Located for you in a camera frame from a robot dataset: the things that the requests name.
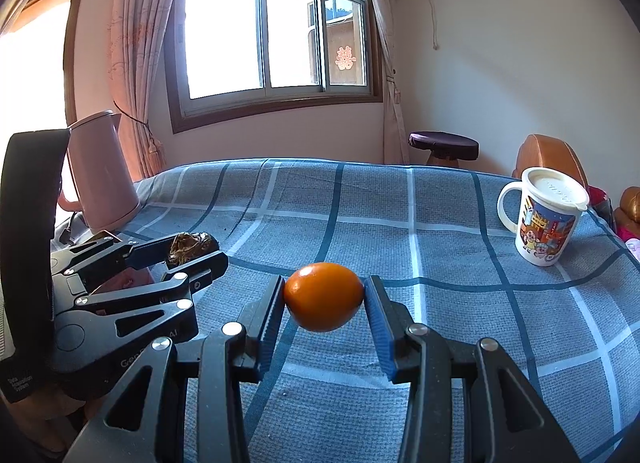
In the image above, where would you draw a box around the left pink curtain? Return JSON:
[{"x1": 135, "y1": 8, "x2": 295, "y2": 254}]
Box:
[{"x1": 108, "y1": 0, "x2": 173, "y2": 181}]

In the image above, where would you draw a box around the red metal tin box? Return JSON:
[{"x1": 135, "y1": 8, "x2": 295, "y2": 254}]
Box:
[{"x1": 76, "y1": 232, "x2": 153, "y2": 316}]

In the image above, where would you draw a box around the pink floral cloth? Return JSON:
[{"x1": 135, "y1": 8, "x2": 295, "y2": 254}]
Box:
[{"x1": 587, "y1": 186, "x2": 640, "y2": 259}]

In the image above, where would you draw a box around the pink curtain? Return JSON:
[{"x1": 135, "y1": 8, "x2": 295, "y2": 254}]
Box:
[
  {"x1": 372, "y1": 0, "x2": 410, "y2": 164},
  {"x1": 108, "y1": 0, "x2": 173, "y2": 181}
]

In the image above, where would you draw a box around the pink electric kettle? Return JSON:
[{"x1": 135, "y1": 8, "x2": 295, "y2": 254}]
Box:
[{"x1": 58, "y1": 110, "x2": 140, "y2": 233}]

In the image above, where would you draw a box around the brown leather sofa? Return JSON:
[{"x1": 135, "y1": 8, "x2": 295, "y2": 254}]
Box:
[{"x1": 511, "y1": 132, "x2": 640, "y2": 239}]

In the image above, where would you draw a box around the small orange tangerine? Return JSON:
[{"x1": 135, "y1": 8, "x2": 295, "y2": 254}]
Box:
[{"x1": 284, "y1": 263, "x2": 364, "y2": 333}]

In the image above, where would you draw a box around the person's left hand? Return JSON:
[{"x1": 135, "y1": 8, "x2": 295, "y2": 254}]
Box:
[{"x1": 1, "y1": 385, "x2": 105, "y2": 453}]

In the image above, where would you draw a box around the blue plaid tablecloth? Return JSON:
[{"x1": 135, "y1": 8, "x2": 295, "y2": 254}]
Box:
[{"x1": 54, "y1": 157, "x2": 640, "y2": 463}]

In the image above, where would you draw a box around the dark purple round stool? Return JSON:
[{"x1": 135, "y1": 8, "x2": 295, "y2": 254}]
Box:
[{"x1": 408, "y1": 131, "x2": 480, "y2": 168}]

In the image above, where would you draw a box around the sliding glass window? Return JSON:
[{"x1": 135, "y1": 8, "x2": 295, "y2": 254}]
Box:
[{"x1": 164, "y1": 0, "x2": 382, "y2": 132}]

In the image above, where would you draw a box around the dark brown water chestnut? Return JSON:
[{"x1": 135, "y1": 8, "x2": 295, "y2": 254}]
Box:
[{"x1": 166, "y1": 232, "x2": 219, "y2": 269}]

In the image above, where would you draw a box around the cartoon print white mug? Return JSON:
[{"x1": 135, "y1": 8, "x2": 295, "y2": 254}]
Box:
[{"x1": 497, "y1": 167, "x2": 590, "y2": 267}]

